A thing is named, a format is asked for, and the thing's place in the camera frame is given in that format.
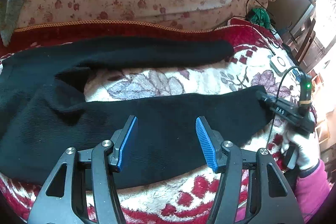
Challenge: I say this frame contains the black pants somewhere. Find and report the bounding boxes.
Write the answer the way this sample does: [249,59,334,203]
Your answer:
[1,37,272,189]

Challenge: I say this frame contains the pink sleeve right forearm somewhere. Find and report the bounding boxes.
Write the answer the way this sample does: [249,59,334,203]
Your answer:
[294,159,331,223]

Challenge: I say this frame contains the right hand white glove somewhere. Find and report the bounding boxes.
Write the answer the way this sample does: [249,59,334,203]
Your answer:
[280,123,320,172]

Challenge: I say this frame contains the white round charger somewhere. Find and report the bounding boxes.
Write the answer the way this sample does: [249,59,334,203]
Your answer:
[270,56,290,76]

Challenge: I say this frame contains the red white floral blanket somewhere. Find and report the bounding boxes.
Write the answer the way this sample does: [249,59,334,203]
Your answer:
[1,19,299,223]

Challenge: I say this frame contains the dark wooden furniture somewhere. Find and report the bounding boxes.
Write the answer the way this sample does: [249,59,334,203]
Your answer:
[268,0,326,72]

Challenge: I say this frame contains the green cable bundle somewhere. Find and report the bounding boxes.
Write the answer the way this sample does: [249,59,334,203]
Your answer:
[247,6,271,29]

